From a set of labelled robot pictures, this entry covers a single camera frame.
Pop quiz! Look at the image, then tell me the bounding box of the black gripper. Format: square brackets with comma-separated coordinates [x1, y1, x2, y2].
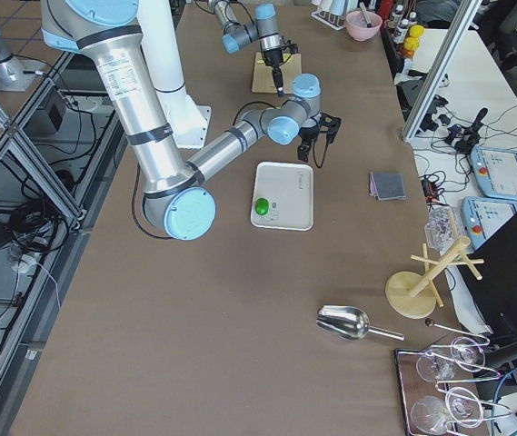
[297, 113, 342, 162]
[260, 38, 298, 97]

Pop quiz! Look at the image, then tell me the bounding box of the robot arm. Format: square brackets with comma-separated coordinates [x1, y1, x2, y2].
[208, 0, 298, 97]
[41, 1, 323, 241]

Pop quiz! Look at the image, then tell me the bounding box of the pink bowl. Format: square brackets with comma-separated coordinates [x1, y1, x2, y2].
[345, 10, 383, 41]

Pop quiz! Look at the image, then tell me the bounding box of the bamboo cutting board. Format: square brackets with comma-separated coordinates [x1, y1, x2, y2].
[251, 52, 304, 95]

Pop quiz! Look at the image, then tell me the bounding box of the white serving tray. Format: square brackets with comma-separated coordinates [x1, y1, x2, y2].
[250, 162, 313, 231]

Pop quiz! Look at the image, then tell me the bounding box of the grey folded cloth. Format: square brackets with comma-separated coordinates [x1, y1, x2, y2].
[369, 172, 406, 201]

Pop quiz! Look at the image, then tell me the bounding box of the green lime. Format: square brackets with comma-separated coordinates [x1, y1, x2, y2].
[254, 197, 270, 216]

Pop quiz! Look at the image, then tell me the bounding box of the yellow squeeze bottle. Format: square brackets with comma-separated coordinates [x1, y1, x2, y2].
[402, 25, 424, 59]

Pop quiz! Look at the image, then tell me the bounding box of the clear plastic container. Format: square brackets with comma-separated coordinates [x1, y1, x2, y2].
[424, 206, 460, 252]

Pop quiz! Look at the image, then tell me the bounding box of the lower teach pendant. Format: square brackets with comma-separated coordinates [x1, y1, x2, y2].
[461, 196, 517, 249]

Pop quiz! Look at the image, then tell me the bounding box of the teach pendant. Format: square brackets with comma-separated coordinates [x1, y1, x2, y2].
[461, 196, 517, 249]
[470, 146, 517, 202]

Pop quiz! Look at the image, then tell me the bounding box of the upper teach pendant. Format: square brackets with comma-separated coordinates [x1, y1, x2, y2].
[470, 146, 517, 202]

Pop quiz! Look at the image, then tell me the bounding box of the wooden mug tree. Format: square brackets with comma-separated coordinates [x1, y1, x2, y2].
[385, 211, 484, 319]

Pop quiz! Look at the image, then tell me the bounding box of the metal scoop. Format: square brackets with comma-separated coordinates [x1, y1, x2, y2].
[316, 304, 405, 341]

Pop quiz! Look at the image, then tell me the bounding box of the black laptop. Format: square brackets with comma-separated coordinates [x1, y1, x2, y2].
[465, 214, 517, 335]

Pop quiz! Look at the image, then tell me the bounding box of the wine glass near left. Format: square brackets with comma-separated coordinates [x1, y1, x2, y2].
[416, 353, 455, 383]

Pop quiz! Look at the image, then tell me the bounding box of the wine glass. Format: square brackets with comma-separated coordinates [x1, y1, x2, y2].
[450, 336, 485, 373]
[410, 395, 449, 435]
[444, 387, 483, 428]
[416, 353, 455, 383]

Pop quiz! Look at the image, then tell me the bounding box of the wine glass far right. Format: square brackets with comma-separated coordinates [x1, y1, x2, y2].
[450, 336, 485, 373]

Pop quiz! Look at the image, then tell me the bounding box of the wine glass front left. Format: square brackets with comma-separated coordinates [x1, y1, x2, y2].
[410, 395, 449, 435]

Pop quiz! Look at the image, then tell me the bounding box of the wine glass front right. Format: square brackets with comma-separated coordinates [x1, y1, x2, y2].
[444, 387, 483, 428]

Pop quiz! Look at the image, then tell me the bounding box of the white wire cup rack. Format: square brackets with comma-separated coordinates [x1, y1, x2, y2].
[311, 0, 353, 31]

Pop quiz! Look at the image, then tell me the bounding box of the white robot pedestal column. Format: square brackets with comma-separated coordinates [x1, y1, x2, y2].
[137, 0, 211, 149]

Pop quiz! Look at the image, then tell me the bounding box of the aluminium frame post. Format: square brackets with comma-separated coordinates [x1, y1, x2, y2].
[402, 0, 482, 143]

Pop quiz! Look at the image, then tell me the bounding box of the black wire glass rack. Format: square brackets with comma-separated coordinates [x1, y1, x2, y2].
[394, 336, 512, 435]

